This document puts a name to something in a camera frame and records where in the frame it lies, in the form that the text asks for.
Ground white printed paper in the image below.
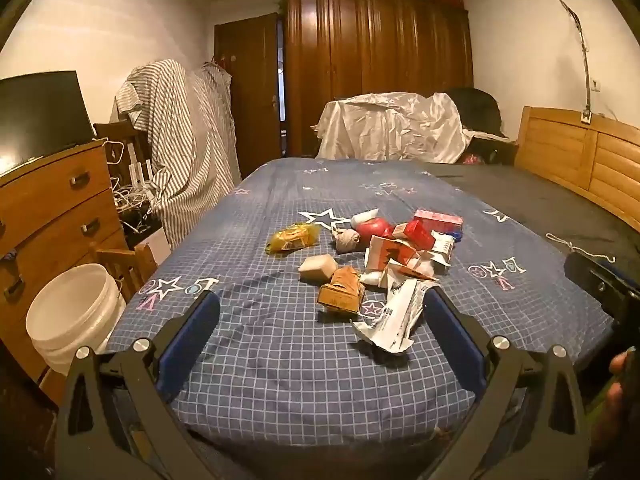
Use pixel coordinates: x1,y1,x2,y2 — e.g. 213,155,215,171
352,278,438,354

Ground beige sponge block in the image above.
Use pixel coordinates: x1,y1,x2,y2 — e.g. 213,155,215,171
298,254,338,284

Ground red cigarette box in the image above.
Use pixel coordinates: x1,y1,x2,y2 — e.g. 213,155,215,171
402,219,435,250

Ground orange white torn carton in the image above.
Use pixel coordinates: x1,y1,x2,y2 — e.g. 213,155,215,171
364,235,416,271

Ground person's right hand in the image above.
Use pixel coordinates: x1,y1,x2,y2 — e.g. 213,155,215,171
591,351,628,452

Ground dark grey blanket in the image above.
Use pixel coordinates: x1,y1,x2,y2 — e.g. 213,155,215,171
425,164,639,282

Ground white plastic bucket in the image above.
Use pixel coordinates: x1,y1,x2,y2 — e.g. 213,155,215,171
25,263,126,376

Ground wooden headboard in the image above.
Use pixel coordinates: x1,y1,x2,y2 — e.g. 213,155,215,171
514,106,640,230

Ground small wooden chair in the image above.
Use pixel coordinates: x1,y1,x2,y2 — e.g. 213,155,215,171
89,244,157,302

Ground pink red carton box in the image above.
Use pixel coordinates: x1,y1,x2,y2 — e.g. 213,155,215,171
413,209,463,236

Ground wooden chest of drawers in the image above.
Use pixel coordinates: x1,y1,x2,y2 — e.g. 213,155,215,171
0,142,127,382

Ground black cloth pile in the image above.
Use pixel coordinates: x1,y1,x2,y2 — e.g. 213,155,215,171
446,87,504,138

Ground blue checkered bed sheet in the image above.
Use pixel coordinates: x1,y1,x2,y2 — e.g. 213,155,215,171
108,159,611,446

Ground red apple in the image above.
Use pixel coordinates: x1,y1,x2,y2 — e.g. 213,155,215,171
356,217,393,247

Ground yellow snack wrapper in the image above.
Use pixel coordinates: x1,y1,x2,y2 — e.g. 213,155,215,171
265,223,320,255

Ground grey rolled sock ball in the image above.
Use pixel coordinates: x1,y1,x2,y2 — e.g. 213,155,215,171
331,228,360,254

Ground white tissue wad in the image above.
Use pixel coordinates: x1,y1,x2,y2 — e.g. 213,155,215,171
350,208,378,230

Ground shiny white cloth cover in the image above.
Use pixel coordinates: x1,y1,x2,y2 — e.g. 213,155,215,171
312,92,514,164

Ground striped cloth cover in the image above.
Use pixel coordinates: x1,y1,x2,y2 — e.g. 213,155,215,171
115,58,241,248

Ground black television screen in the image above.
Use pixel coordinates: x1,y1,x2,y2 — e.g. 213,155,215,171
0,70,94,174

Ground dark wooden wardrobe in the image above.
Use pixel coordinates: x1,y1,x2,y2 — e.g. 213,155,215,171
284,0,473,157

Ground wooden door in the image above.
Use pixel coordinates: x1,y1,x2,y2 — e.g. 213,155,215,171
215,13,281,177

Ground white string on bed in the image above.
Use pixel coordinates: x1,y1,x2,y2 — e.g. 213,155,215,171
544,231,618,265

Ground tangle of white cables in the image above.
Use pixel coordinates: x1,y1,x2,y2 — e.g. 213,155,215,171
102,136,162,236

